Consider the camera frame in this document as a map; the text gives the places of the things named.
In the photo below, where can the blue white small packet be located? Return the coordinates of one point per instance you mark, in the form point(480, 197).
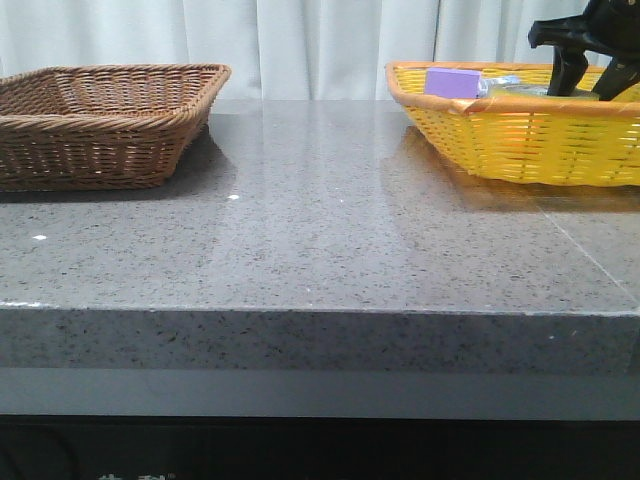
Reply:
point(489, 85)

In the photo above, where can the purple foam cube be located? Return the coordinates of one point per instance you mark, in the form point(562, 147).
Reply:
point(452, 83)

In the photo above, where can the yellow packing tape roll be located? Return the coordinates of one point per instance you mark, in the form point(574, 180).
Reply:
point(537, 91)

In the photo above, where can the yellow woven basket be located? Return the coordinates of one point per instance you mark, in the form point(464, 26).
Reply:
point(524, 139)

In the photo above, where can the brown wicker basket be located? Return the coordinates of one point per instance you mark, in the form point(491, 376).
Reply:
point(102, 127)

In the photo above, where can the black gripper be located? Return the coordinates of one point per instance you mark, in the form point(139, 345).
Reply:
point(605, 27)

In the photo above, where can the white curtain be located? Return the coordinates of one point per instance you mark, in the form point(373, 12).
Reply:
point(277, 50)

